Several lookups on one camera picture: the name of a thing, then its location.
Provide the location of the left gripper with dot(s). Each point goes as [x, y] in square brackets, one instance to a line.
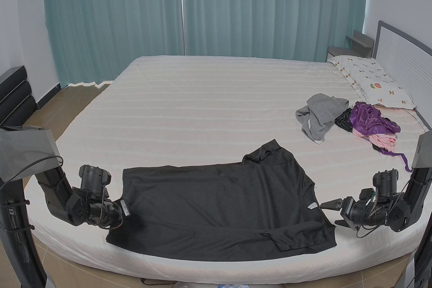
[118, 212]

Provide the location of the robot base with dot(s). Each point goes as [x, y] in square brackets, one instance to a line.
[219, 286]

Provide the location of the purple garment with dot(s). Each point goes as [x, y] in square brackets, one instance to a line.
[366, 118]

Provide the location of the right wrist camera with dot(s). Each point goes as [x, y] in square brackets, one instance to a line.
[367, 195]

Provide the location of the pink garment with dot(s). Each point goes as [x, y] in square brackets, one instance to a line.
[381, 141]

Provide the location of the black T-shirt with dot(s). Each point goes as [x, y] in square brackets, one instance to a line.
[216, 205]

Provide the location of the bed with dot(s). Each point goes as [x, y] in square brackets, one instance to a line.
[202, 104]

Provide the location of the black chest of drawers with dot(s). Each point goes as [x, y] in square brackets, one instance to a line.
[15, 94]

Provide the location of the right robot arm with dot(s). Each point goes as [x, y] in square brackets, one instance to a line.
[408, 205]

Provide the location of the grey garment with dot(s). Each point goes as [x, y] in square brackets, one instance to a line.
[320, 114]

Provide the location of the grey bedside table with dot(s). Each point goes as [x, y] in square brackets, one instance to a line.
[359, 43]

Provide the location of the black shiny garment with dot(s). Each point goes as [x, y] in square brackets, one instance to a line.
[343, 121]

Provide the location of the white printed pillow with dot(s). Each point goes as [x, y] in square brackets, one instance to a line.
[371, 80]

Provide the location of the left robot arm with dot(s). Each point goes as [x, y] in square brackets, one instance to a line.
[57, 192]

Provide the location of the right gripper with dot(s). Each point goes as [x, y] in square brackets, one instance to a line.
[357, 214]

